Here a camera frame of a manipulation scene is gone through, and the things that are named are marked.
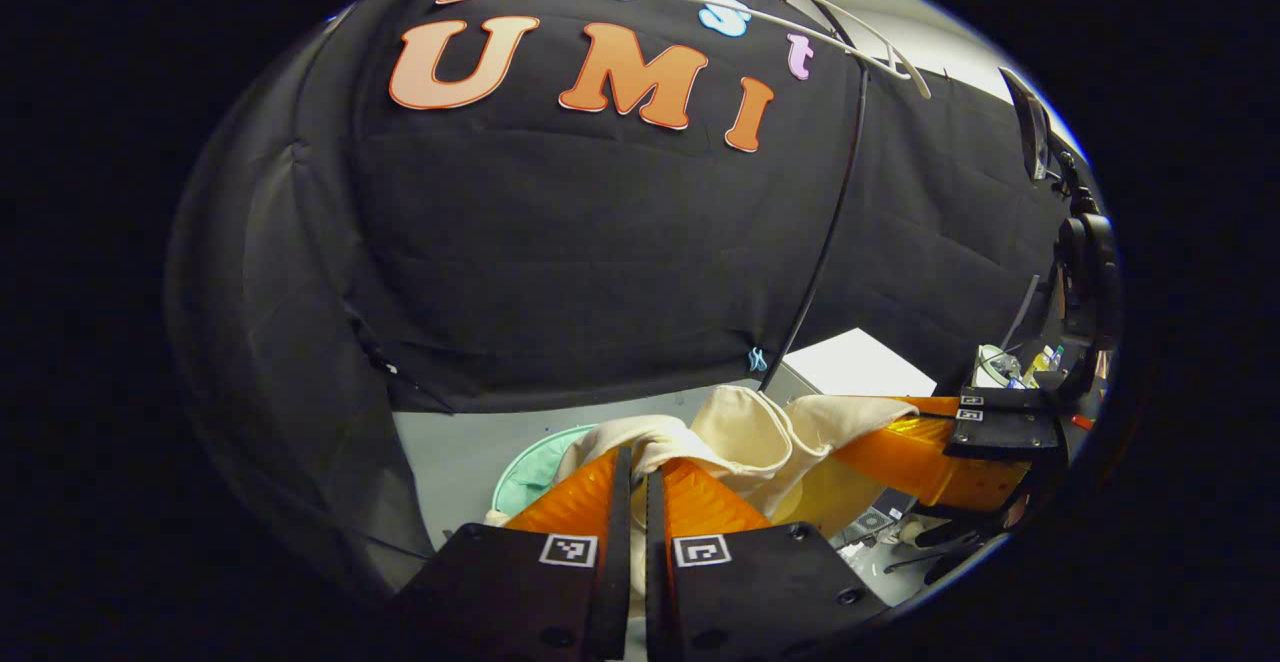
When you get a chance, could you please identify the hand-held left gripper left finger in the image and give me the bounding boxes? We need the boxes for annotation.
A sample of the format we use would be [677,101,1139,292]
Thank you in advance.
[390,445,635,662]

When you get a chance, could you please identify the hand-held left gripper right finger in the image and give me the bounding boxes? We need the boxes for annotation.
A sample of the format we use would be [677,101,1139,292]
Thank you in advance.
[645,457,891,662]

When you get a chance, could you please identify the green laundry hamper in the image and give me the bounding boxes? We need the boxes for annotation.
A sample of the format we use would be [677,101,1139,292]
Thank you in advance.
[490,424,601,518]

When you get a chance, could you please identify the cream button shirt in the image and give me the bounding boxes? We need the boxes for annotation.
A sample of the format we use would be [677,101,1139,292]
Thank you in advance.
[485,385,946,543]

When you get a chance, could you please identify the black clothes rack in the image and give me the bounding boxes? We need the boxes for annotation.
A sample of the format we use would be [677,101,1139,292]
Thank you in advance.
[740,0,871,393]

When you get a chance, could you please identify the white plastic hanger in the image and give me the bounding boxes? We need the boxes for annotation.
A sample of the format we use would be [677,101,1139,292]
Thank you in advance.
[575,0,931,101]

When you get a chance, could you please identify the round grey-green bowl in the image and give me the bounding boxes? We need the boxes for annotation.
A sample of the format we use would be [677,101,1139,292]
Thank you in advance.
[975,344,1026,388]

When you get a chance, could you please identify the white flat board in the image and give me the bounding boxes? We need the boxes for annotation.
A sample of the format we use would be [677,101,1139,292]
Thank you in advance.
[780,327,938,398]

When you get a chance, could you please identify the black backdrop cloth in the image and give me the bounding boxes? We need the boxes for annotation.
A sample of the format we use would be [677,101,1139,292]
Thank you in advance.
[165,0,1076,603]

